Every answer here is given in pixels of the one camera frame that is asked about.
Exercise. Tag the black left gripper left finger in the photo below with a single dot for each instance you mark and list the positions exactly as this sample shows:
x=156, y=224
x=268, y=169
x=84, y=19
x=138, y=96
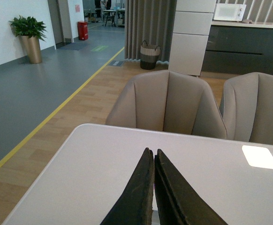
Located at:
x=134, y=207

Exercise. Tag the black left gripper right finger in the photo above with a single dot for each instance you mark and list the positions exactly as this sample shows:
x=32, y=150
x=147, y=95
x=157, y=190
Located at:
x=177, y=201

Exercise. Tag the beige chair on left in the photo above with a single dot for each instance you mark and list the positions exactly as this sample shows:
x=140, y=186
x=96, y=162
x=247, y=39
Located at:
x=168, y=101

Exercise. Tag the beige chair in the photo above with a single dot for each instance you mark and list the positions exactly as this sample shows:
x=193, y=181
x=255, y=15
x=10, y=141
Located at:
x=247, y=108
x=168, y=101

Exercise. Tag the beige chair on right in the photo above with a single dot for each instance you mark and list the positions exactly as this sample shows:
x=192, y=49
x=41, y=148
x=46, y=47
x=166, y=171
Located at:
x=247, y=108

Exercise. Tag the woven striped basket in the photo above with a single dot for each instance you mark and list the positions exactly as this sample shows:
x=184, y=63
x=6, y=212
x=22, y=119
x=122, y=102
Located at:
x=149, y=55

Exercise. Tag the dark grey kitchen counter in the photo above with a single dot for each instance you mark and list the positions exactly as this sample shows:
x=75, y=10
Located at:
x=239, y=50

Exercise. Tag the grey curtain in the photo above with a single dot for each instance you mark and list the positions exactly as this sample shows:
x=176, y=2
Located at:
x=149, y=20

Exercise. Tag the white drawer cabinet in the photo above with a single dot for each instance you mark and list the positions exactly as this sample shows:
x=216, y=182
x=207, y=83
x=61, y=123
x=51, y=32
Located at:
x=192, y=23

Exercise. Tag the red fire extinguisher box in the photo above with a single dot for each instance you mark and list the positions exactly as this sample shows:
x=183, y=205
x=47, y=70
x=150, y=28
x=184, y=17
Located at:
x=82, y=30

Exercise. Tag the white microwave oven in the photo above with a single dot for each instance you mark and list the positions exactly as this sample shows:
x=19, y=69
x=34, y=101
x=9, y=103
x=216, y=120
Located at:
x=229, y=12

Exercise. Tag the potted plant in gold pot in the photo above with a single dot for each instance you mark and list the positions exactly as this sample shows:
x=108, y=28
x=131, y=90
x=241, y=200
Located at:
x=30, y=32

